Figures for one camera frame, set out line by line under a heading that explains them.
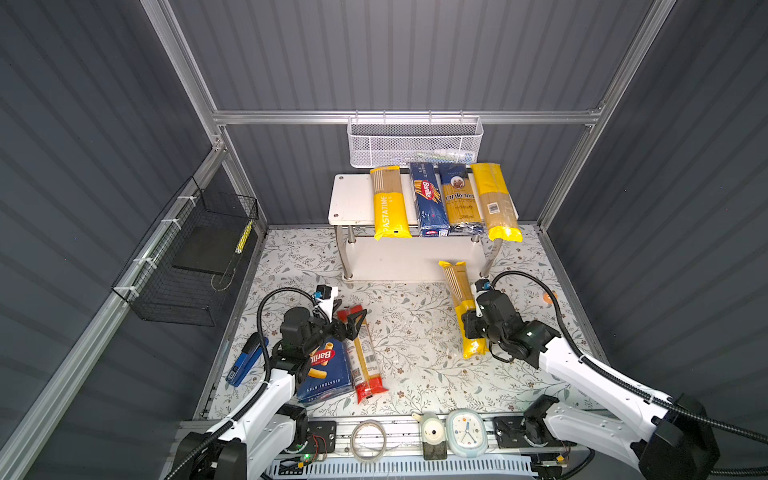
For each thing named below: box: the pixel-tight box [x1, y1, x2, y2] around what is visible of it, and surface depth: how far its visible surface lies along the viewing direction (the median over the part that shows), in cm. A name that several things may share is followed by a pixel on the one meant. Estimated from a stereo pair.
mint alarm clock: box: [446, 408, 489, 458], surface depth 74 cm
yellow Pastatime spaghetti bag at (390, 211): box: [370, 166, 412, 241], surface depth 77 cm
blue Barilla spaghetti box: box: [410, 162, 450, 237], surface depth 75 cm
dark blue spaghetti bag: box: [438, 163, 484, 236], surface depth 77 cm
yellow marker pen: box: [235, 220, 254, 254], surface depth 82 cm
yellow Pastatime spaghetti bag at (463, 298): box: [438, 260, 488, 360], surface depth 85 cm
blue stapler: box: [225, 332, 269, 387], surface depth 84 cm
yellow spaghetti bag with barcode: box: [470, 163, 524, 243], surface depth 76 cm
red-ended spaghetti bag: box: [337, 305, 389, 404], surface depth 84 cm
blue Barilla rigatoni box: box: [297, 338, 355, 404], surface depth 80 cm
